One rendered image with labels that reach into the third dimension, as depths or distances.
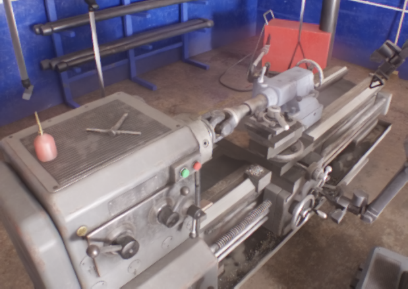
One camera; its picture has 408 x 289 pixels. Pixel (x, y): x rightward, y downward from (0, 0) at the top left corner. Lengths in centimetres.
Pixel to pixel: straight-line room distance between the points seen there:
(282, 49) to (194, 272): 376
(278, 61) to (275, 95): 288
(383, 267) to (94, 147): 182
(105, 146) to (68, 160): 12
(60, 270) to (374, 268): 178
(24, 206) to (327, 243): 214
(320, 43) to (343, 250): 279
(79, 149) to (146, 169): 23
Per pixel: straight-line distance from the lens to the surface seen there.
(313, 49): 471
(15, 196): 115
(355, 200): 170
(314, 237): 272
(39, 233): 105
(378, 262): 237
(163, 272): 141
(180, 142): 120
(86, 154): 115
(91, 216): 106
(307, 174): 182
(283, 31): 472
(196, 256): 147
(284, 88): 201
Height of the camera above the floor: 197
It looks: 33 degrees down
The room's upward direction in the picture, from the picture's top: straight up
